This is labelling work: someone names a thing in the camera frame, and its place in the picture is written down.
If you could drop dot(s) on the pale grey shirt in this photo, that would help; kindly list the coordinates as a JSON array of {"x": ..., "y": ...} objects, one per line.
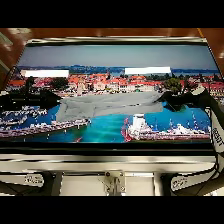
[{"x": 100, "y": 105}]

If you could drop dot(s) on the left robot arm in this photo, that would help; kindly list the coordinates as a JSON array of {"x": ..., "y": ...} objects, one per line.
[{"x": 33, "y": 180}]

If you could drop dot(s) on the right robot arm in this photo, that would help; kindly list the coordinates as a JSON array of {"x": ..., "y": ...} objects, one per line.
[{"x": 218, "y": 134}]

